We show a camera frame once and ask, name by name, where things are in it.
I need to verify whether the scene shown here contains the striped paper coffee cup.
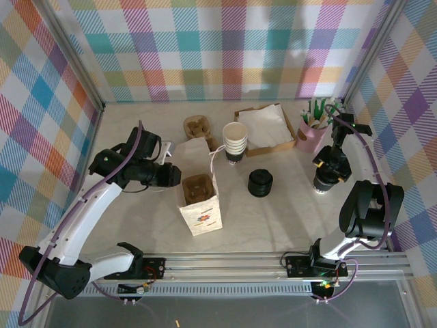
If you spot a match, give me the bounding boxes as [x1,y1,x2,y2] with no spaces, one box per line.
[313,170,342,196]

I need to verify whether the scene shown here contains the brown cardboard cup carrier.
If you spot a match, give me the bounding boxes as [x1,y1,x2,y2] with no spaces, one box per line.
[183,115,220,152]
[182,173,214,206]

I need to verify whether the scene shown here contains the white smiley paper bag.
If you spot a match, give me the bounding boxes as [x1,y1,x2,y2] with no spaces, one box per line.
[175,136,229,239]

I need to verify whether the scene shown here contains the pink holder cup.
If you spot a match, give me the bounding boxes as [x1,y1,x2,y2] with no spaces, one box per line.
[295,119,329,154]

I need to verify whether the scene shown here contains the brown cardboard napkin tray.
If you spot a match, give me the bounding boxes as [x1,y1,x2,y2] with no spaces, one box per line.
[234,102,297,159]

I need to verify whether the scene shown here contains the stack of black lids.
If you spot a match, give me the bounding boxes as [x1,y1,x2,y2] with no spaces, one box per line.
[247,168,274,199]

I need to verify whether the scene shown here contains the stack of white napkins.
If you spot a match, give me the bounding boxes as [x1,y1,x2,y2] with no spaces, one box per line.
[237,103,295,150]

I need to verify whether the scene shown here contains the stack of paper cups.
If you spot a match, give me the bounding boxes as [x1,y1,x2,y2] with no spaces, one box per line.
[221,122,249,165]

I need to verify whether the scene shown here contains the grey metal panel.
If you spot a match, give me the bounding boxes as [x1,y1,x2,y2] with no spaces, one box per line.
[44,296,410,328]

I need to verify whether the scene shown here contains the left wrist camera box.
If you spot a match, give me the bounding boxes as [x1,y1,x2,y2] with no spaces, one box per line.
[159,141,177,162]

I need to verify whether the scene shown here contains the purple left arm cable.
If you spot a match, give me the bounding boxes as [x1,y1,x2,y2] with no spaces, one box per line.
[16,119,168,325]

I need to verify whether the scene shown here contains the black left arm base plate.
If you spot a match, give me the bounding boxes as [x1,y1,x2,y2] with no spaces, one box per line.
[103,256,167,282]

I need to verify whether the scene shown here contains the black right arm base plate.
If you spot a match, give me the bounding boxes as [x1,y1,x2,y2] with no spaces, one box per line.
[285,255,349,278]

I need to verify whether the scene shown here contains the aluminium frame post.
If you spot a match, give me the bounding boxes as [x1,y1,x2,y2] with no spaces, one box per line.
[36,0,106,112]
[342,0,408,107]

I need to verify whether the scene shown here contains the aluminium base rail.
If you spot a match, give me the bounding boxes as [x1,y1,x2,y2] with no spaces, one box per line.
[36,251,410,284]

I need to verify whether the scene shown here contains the grey slotted cable duct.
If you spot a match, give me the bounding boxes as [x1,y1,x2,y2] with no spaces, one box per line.
[54,285,317,297]

